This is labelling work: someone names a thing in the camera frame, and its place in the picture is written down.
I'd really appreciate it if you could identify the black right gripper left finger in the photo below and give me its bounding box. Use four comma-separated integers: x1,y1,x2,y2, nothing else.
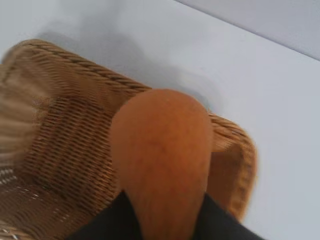
66,190,145,240

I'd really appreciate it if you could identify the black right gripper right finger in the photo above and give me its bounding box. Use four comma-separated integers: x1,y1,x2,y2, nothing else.
192,193,266,240

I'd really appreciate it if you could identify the bumpy orange fruit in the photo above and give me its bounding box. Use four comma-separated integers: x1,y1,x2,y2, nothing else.
111,88,215,240

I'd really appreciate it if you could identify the brown wicker basket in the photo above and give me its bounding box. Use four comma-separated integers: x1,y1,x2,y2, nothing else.
0,38,258,240

